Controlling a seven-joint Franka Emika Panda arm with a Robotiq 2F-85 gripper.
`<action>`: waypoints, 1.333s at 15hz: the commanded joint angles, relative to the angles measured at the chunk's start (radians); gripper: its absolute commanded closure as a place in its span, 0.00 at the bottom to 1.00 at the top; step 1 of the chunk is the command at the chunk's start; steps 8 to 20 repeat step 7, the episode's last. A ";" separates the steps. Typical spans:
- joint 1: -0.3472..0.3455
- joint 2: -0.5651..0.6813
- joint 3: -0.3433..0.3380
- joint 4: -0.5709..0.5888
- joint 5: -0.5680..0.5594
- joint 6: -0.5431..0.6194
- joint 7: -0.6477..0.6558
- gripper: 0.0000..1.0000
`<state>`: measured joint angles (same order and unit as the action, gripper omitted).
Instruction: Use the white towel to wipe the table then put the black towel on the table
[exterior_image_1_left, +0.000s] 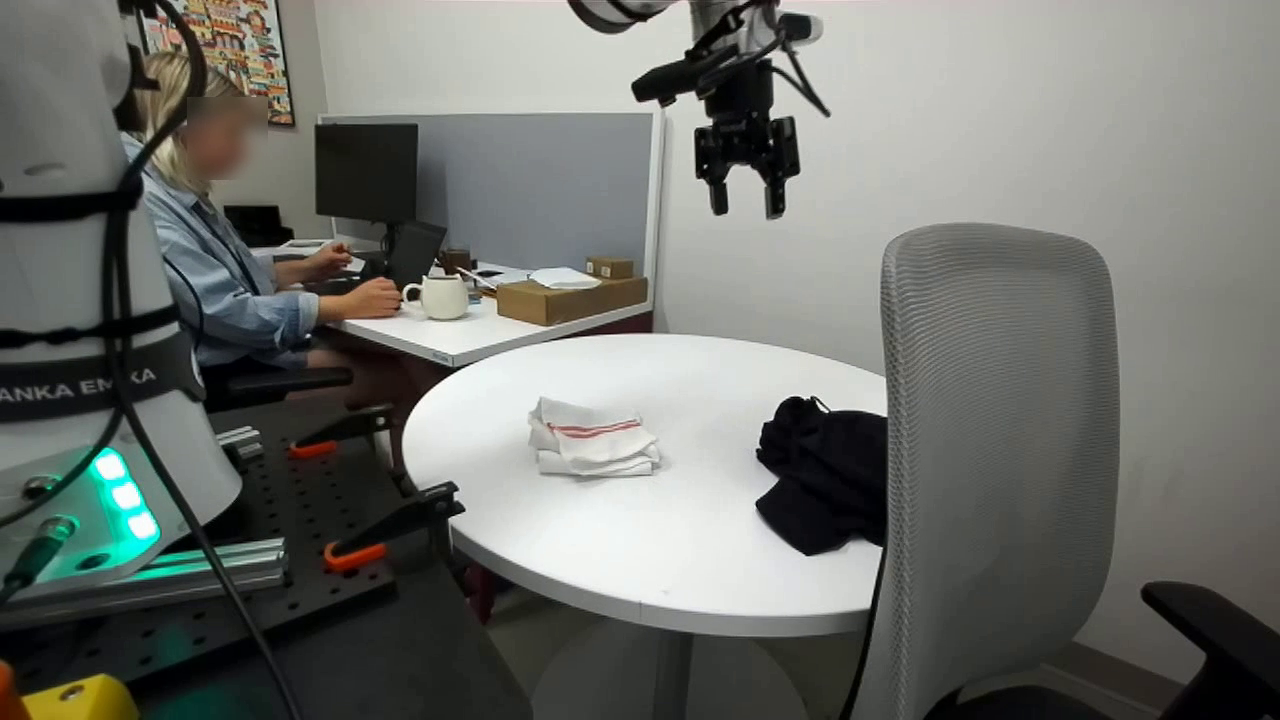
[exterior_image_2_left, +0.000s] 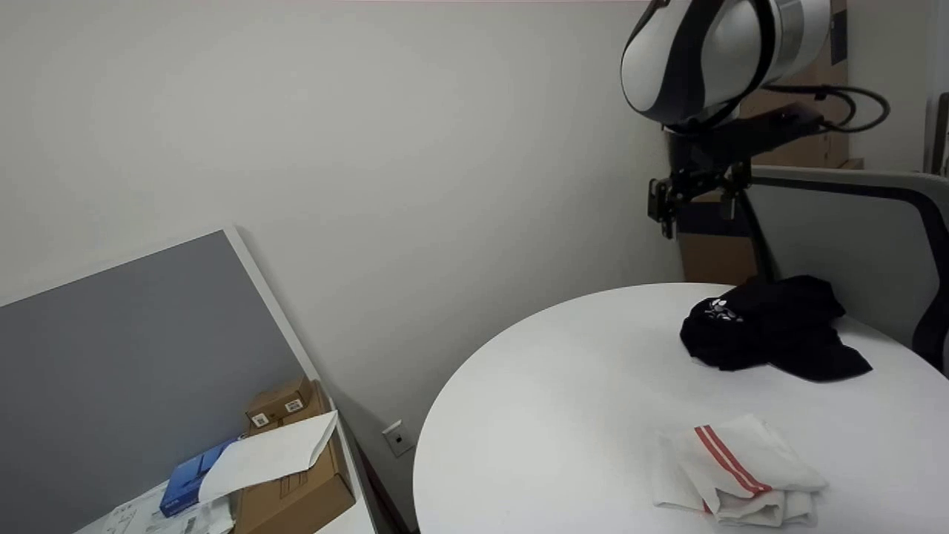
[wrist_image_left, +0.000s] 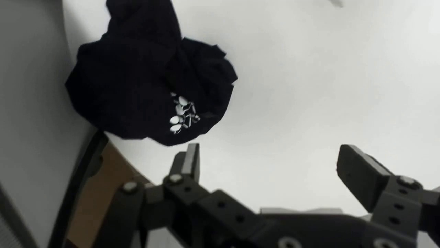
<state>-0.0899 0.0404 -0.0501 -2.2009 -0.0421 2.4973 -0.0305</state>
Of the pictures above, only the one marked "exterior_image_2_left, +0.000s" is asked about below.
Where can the blue packet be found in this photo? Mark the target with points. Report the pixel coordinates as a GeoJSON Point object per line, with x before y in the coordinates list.
{"type": "Point", "coordinates": [192, 479]}

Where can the white paper sheet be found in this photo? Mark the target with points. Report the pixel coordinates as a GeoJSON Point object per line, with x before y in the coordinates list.
{"type": "Point", "coordinates": [267, 457]}

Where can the large cardboard box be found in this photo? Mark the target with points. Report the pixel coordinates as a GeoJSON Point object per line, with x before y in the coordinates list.
{"type": "Point", "coordinates": [296, 500]}

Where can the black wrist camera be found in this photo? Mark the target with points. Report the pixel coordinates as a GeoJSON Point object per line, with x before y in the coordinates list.
{"type": "Point", "coordinates": [786, 127]}

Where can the small cardboard box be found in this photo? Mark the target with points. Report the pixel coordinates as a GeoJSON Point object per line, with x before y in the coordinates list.
{"type": "Point", "coordinates": [286, 403]}

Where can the white towel with red stripes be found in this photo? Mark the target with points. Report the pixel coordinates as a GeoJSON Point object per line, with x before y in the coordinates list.
{"type": "Point", "coordinates": [741, 475]}

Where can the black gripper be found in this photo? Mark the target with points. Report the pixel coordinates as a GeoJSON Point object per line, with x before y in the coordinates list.
{"type": "Point", "coordinates": [707, 159]}

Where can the black jacket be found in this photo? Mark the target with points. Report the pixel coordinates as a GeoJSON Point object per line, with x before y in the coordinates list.
{"type": "Point", "coordinates": [774, 329]}

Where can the grey office chair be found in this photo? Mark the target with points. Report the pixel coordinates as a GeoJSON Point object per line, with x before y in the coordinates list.
{"type": "Point", "coordinates": [840, 237]}

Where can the grey partition with white frame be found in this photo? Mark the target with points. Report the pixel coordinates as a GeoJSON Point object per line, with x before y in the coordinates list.
{"type": "Point", "coordinates": [127, 374]}

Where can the brown cardboard panel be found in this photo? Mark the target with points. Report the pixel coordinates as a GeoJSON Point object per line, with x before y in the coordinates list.
{"type": "Point", "coordinates": [714, 258]}

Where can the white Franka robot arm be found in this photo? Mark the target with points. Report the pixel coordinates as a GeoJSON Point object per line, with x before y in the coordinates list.
{"type": "Point", "coordinates": [711, 53]}

